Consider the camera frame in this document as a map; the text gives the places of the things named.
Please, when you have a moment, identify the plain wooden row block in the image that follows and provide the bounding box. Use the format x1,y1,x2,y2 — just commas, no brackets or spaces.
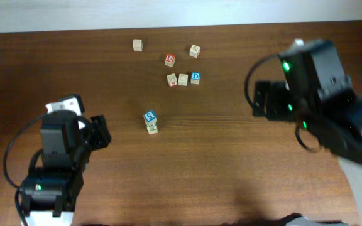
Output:
147,127,158,134

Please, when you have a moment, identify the plain wooden block far right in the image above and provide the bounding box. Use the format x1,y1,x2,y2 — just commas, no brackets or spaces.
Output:
189,45,200,58

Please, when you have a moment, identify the plain wooden block middle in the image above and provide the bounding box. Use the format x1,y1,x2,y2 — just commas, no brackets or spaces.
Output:
178,74,189,86

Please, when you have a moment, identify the plain wooden block far left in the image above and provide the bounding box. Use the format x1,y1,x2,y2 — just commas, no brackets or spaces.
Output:
133,39,143,51

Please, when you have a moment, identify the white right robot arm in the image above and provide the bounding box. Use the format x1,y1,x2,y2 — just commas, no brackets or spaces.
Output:
247,39,362,224

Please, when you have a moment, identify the blue D letter block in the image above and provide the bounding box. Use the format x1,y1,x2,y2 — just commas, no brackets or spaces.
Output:
190,72,201,85

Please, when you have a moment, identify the yellow O letter block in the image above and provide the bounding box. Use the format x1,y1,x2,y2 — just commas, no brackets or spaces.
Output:
146,122,157,130

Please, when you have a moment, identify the green R letter block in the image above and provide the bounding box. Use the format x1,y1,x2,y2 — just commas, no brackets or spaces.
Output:
143,110,157,124

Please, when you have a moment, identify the wooden block red side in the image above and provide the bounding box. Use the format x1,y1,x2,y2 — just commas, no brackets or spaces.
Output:
166,73,178,87

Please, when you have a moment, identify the red U letter block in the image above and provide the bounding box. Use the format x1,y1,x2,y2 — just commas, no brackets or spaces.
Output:
164,54,175,67

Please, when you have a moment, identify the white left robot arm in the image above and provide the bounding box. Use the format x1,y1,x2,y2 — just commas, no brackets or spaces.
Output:
16,94,111,225

